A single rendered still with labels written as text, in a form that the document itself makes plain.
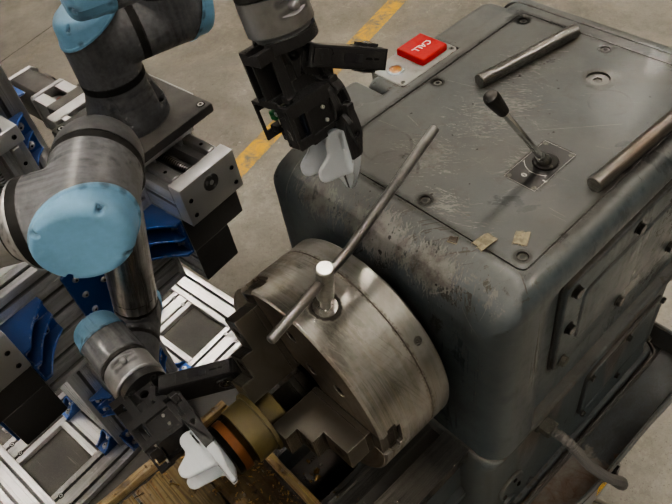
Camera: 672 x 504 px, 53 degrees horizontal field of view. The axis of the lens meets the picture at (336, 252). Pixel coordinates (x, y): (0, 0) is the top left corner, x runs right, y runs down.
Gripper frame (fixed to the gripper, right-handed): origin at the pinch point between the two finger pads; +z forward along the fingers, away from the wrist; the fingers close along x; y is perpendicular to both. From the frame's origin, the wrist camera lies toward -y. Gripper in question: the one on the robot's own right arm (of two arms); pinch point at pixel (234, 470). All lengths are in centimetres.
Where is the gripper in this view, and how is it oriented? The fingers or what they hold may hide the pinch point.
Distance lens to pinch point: 92.2
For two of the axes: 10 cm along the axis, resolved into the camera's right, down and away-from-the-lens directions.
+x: -1.4, -6.6, -7.4
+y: -7.4, 5.7, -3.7
